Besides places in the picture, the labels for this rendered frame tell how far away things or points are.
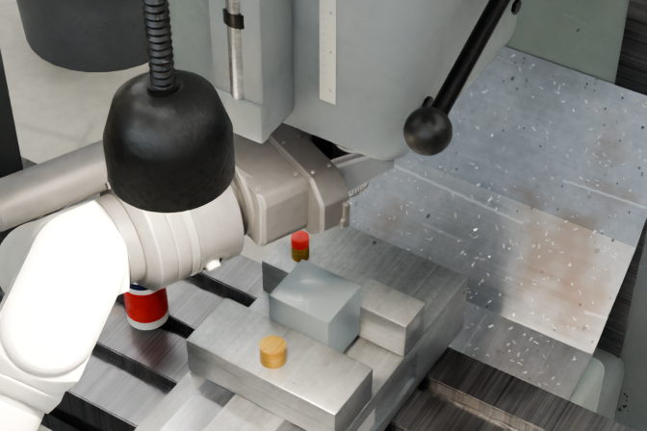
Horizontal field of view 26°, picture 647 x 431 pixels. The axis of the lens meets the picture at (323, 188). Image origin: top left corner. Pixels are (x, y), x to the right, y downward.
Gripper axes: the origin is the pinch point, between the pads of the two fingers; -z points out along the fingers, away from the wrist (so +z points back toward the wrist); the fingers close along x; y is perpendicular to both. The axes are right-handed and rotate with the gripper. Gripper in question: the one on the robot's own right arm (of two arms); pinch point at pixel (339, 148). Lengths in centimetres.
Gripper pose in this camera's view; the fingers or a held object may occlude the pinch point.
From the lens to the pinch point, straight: 106.2
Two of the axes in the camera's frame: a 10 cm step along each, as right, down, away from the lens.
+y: -0.1, 7.5, 6.6
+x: -5.5, -5.6, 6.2
